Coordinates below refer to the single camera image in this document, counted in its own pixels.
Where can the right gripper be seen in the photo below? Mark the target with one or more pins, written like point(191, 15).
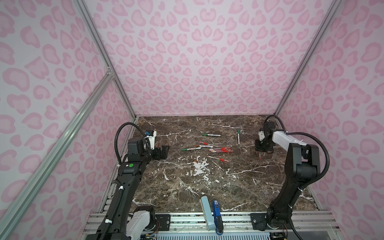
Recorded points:
point(258, 147)

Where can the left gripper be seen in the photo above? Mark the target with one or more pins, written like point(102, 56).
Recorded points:
point(163, 152)

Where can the green cap marker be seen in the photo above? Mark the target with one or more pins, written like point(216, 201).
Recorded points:
point(211, 135)
point(191, 149)

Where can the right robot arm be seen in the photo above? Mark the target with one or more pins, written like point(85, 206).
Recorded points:
point(302, 165)

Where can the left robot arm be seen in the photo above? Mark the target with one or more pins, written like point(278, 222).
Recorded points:
point(118, 224)

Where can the light blue box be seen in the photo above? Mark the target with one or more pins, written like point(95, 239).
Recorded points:
point(207, 212)

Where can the blue black tool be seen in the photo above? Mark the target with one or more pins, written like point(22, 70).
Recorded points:
point(218, 218)

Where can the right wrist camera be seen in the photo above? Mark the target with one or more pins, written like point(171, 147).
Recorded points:
point(261, 135)

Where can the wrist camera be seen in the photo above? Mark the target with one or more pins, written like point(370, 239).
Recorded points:
point(261, 135)
point(151, 136)

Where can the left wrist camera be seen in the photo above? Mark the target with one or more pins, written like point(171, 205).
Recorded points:
point(151, 136)

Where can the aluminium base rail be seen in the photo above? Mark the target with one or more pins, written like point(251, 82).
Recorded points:
point(309, 225)

